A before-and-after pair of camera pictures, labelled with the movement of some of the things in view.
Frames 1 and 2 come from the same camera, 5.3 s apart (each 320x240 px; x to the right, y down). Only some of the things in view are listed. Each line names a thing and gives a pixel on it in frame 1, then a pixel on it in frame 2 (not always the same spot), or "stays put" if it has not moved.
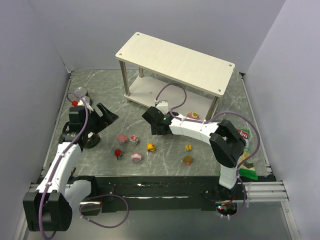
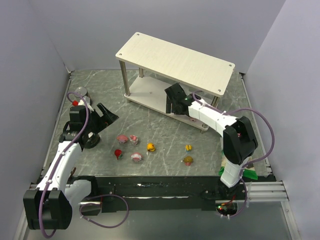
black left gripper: x=99 y=118 stays put
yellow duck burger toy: x=150 y=147 stays put
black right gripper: x=151 y=118 to x=173 y=97
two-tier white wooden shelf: x=153 y=70 stays put
